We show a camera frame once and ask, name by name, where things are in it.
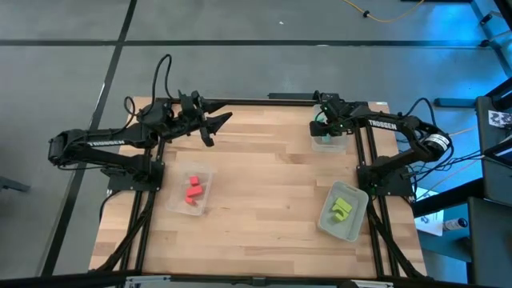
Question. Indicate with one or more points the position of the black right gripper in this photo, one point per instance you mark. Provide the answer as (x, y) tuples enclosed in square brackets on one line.
[(332, 116)]

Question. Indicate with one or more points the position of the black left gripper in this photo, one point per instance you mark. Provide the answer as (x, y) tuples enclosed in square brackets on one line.
[(188, 118)]

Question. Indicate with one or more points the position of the teal rectangular block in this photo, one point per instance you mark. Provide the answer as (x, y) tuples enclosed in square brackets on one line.
[(326, 139)]

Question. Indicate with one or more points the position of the small red block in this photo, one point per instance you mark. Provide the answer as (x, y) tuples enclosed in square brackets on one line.
[(194, 181)]

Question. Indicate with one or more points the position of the long lime green block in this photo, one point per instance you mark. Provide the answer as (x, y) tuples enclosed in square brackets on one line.
[(345, 205)]

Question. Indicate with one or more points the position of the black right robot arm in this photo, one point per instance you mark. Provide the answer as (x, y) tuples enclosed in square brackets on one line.
[(416, 128)]

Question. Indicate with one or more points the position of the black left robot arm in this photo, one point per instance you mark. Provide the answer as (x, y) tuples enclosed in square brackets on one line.
[(100, 144)]

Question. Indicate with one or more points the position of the clear plastic bin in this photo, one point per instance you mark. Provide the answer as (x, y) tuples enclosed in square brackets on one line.
[(340, 146), (176, 200)]

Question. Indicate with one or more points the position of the pale grey plastic bin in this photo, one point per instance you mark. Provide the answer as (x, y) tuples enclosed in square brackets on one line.
[(352, 228)]

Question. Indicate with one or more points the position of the white paper sheet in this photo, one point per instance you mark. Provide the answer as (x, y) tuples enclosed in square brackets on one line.
[(430, 226)]

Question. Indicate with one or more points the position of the dark bottle white label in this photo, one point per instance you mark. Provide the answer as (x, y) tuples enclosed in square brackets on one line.
[(454, 225)]

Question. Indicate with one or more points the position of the black white marker tag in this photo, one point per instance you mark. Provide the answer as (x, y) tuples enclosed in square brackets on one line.
[(499, 118)]

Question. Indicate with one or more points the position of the metal stand legs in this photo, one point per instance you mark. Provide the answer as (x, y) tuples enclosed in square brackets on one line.
[(485, 42)]

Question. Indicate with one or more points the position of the dark cabinet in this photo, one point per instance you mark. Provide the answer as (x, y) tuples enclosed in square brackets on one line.
[(492, 248)]

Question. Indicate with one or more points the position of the black gantry beam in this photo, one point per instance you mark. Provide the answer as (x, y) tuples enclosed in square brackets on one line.
[(80, 280)]

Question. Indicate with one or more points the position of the black floor stand foot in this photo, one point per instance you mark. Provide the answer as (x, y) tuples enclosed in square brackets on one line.
[(12, 184)]

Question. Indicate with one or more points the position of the black bar bracket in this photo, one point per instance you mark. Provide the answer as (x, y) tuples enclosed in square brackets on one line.
[(292, 96)]

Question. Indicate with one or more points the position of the black aluminium table frame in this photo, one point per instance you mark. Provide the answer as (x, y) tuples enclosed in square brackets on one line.
[(260, 102)]

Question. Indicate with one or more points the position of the silver beam bracket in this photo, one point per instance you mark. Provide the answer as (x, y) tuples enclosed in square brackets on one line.
[(376, 284), (148, 281)]

